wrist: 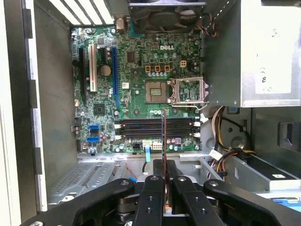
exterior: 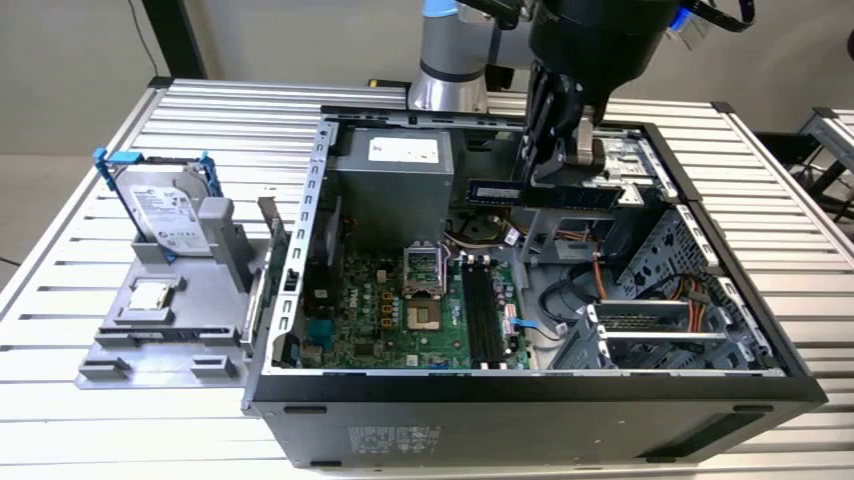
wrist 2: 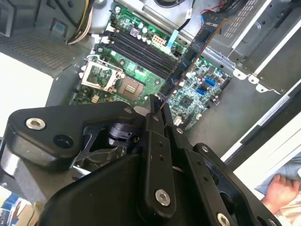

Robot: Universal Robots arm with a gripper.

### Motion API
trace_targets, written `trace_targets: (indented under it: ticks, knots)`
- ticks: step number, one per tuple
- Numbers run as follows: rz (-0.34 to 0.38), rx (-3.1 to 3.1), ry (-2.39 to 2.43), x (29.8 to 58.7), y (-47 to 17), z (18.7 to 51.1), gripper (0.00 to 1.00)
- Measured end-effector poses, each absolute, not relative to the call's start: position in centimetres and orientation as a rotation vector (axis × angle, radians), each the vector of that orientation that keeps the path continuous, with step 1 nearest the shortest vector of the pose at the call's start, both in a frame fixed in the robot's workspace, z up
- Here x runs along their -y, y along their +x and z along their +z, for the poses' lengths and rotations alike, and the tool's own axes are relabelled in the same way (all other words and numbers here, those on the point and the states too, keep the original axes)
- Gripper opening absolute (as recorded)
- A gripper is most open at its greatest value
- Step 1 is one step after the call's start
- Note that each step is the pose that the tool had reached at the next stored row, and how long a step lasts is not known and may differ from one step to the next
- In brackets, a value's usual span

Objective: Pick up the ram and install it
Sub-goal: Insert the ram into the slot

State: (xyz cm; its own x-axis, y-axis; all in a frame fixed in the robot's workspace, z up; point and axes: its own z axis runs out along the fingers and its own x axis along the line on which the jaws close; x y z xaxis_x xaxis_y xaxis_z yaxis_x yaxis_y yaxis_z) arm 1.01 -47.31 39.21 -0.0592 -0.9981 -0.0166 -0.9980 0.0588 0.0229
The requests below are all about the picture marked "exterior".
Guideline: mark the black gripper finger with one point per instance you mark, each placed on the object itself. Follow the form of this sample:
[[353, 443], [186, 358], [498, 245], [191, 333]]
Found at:
[[550, 125], [590, 145]]

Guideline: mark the dark blue RAM stick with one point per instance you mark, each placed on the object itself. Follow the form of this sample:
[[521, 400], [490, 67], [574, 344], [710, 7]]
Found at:
[[494, 192]]

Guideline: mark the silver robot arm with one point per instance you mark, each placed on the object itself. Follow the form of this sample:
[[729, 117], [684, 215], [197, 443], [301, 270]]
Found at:
[[443, 75]]

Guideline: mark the black RAM slot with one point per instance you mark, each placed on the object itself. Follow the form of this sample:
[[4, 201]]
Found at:
[[471, 310], [494, 310], [486, 310], [478, 310]]

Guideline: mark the grey drive cage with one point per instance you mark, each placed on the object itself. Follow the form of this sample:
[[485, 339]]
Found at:
[[543, 235]]

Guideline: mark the small yellow black plug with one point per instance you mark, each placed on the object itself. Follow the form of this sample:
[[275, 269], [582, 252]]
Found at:
[[383, 83]]

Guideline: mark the grey power supply unit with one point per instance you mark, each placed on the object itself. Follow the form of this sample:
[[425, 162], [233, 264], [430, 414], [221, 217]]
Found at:
[[394, 200]]

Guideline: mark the grey disk bay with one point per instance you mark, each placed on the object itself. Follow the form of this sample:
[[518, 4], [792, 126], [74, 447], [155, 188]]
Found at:
[[641, 315]]

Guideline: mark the metal slat table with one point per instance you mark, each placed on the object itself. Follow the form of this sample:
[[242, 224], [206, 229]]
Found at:
[[830, 125]]

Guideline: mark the CPU socket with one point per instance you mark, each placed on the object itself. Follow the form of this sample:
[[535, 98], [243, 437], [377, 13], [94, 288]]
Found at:
[[425, 315]]

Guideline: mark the green motherboard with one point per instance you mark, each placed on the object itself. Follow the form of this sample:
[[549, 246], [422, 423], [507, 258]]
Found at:
[[374, 320]]

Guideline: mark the black grey PC case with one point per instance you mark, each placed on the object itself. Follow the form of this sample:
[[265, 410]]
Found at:
[[534, 430]]

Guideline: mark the hard disk in blue carrier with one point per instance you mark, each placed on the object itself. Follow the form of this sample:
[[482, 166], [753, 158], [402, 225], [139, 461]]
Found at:
[[160, 210]]

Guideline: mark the grey parts rack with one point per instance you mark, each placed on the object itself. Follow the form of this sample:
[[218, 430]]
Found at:
[[201, 295]]

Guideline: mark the silver CPU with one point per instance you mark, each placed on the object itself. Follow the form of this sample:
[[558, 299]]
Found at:
[[150, 297]]

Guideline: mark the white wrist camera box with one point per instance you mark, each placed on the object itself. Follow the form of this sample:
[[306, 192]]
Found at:
[[694, 30]]

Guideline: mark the graphics card with metal bracket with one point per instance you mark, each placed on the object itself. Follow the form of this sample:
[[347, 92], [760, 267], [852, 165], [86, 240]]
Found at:
[[274, 240]]

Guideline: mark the black post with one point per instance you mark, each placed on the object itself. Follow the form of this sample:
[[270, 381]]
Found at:
[[176, 40]]

